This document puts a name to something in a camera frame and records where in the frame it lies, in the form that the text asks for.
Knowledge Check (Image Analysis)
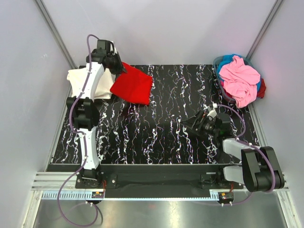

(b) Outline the pink t-shirt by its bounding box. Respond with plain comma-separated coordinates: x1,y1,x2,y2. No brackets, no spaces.
220,56,261,108

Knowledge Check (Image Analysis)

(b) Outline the folded white t-shirt stack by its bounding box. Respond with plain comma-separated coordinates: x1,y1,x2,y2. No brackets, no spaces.
67,53,116,100

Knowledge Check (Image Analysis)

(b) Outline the blue t-shirt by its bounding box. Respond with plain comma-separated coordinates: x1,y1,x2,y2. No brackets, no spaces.
217,54,262,97

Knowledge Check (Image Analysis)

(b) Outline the slotted grey cable duct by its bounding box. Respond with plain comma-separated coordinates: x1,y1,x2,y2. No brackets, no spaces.
42,190,219,201

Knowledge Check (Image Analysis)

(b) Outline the dark red t-shirt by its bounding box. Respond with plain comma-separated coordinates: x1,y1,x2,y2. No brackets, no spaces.
257,78,266,99

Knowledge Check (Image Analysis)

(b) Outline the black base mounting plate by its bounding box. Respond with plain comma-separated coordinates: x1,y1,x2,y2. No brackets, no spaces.
76,164,242,193

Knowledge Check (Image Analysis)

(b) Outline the right small circuit board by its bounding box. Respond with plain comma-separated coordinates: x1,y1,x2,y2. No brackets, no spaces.
220,192,234,200

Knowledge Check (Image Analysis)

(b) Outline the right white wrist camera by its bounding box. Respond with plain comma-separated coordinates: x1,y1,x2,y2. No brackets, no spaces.
207,103,218,120

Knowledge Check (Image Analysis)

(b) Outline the left small circuit board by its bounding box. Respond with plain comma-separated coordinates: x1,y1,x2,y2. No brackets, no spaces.
92,191,105,198

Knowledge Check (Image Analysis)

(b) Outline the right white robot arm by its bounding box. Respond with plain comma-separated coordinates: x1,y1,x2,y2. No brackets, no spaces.
182,111,285,192

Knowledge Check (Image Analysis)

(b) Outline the small circuit board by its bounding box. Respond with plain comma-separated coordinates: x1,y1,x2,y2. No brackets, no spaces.
92,191,105,198
220,192,234,200

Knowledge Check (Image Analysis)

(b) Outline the right aluminium frame post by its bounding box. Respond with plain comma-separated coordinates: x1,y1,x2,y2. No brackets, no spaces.
247,0,284,60

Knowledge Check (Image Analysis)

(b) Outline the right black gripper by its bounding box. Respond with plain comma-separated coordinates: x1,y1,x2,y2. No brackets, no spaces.
180,110,219,137

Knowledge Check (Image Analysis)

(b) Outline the aluminium frame post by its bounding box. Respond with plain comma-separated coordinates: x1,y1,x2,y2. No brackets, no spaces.
33,0,76,69
247,0,284,60

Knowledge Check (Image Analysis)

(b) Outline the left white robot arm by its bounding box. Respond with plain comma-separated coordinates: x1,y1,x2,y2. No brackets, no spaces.
66,39,126,188

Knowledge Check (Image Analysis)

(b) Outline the grey laundry basket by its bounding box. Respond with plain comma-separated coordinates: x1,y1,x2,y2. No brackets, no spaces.
212,54,252,105

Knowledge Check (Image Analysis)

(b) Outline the left aluminium frame post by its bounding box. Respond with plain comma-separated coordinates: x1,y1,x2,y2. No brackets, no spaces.
33,0,76,69

